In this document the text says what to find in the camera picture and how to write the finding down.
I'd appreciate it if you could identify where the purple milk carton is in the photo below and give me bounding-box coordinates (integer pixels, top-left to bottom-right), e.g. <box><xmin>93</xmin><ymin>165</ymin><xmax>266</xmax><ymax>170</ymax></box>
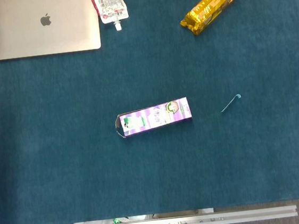
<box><xmin>112</xmin><ymin>96</ymin><xmax>195</xmax><ymax>140</ymax></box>

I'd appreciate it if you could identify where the gold snack package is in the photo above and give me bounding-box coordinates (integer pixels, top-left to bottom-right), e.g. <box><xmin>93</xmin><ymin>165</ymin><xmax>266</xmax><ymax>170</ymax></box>
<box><xmin>177</xmin><ymin>0</ymin><xmax>248</xmax><ymax>38</ymax></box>

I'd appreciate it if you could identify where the blue felt table cloth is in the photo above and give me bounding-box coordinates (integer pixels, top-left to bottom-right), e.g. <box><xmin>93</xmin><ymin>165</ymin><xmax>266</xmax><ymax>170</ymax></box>
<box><xmin>0</xmin><ymin>0</ymin><xmax>299</xmax><ymax>224</ymax></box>

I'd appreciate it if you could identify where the white spout pouch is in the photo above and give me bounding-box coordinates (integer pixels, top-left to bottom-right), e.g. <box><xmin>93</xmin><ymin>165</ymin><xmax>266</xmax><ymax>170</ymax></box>
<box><xmin>89</xmin><ymin>0</ymin><xmax>131</xmax><ymax>34</ymax></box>

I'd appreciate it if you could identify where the silver Apple laptop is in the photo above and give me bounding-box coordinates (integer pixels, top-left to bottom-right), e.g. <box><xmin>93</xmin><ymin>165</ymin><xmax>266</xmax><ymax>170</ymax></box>
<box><xmin>0</xmin><ymin>0</ymin><xmax>103</xmax><ymax>61</ymax></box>

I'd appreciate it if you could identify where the aluminium profile rail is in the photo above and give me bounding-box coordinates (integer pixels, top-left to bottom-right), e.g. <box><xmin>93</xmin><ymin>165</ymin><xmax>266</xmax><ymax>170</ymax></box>
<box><xmin>110</xmin><ymin>204</ymin><xmax>299</xmax><ymax>224</ymax></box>

